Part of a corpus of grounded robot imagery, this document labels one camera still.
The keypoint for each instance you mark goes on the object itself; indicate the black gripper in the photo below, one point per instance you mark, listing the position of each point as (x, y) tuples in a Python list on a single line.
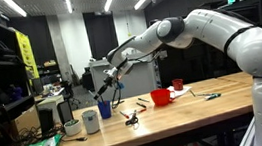
[(107, 82)]

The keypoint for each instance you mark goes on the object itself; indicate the blue capped marker pen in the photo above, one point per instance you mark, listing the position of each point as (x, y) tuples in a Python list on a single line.
[(92, 95)]

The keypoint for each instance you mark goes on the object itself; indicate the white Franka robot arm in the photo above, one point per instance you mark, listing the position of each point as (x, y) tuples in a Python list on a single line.
[(216, 25)]

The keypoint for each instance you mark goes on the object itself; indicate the dark red pen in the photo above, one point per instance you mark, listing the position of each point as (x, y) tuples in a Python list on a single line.
[(103, 101)]

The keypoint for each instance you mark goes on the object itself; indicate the blue plastic cup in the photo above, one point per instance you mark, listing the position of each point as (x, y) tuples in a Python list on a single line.
[(104, 110)]

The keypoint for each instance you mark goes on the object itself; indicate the dark green pen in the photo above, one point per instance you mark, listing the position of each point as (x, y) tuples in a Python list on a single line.
[(121, 101)]

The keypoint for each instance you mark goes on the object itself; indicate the black capped pen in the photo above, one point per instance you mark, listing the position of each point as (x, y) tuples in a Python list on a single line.
[(141, 105)]

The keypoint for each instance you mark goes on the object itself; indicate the red capped grey pen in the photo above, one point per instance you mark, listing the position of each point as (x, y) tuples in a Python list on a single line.
[(141, 110)]

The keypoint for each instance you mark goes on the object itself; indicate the small dark red cup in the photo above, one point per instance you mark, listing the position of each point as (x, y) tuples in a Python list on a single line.
[(178, 84)]

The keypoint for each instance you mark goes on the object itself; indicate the grey cylindrical can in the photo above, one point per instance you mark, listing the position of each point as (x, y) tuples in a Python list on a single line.
[(91, 122)]

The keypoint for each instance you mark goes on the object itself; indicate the black office chair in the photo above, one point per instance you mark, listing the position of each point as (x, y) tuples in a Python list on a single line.
[(69, 90)]

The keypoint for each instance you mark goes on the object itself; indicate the black speaker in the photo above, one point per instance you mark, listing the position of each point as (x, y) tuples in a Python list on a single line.
[(46, 120), (65, 112)]

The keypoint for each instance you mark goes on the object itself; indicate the white bowl green contents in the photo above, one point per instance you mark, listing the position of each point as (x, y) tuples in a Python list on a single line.
[(73, 127)]

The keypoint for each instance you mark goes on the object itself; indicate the white desk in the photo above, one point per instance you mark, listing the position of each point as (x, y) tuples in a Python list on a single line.
[(52, 101)]

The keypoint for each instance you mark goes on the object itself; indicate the cardboard box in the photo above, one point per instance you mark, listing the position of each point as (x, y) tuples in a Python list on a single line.
[(26, 119)]

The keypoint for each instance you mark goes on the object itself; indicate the white paper sheet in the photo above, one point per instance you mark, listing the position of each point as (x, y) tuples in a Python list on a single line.
[(183, 91)]

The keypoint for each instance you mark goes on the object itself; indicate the yellow banner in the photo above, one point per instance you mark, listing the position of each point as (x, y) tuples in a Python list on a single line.
[(27, 53)]

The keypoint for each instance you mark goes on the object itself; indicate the blue object on shelf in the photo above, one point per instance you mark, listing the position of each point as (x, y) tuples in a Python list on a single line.
[(16, 93)]

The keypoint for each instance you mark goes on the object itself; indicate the green pencil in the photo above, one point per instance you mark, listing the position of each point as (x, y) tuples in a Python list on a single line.
[(192, 92)]

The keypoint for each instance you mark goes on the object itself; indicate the grey marker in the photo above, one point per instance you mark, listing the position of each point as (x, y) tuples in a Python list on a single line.
[(204, 94)]

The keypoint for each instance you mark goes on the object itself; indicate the green exit sign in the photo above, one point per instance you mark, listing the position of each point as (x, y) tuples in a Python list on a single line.
[(232, 0)]

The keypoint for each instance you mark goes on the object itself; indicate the aluminium frame rail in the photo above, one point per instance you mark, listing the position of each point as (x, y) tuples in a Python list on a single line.
[(246, 136)]

